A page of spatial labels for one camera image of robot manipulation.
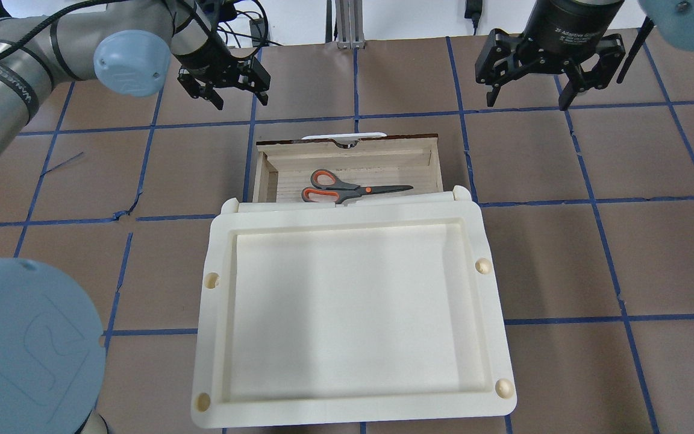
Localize wooden drawer with white handle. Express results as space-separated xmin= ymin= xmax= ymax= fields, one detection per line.
xmin=249 ymin=134 xmax=444 ymax=203

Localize aluminium frame post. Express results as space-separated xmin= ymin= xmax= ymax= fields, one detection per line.
xmin=335 ymin=0 xmax=366 ymax=49

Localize black power adapter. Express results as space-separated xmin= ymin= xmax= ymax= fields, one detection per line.
xmin=249 ymin=17 xmax=270 ymax=46

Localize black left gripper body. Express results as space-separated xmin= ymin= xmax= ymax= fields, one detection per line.
xmin=172 ymin=30 xmax=270 ymax=99

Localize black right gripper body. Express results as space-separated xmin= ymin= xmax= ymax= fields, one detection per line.
xmin=475 ymin=1 xmax=625 ymax=85

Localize cream plastic base box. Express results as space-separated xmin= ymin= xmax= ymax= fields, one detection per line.
xmin=219 ymin=185 xmax=473 ymax=215

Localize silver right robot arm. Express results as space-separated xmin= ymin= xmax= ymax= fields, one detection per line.
xmin=475 ymin=1 xmax=694 ymax=111

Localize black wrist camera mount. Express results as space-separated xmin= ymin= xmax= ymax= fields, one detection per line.
xmin=196 ymin=0 xmax=239 ymax=25

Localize orange grey scissors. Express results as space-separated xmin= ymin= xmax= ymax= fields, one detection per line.
xmin=301 ymin=169 xmax=413 ymax=205

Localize cream plastic tray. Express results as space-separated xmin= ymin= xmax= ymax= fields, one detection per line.
xmin=191 ymin=192 xmax=517 ymax=429

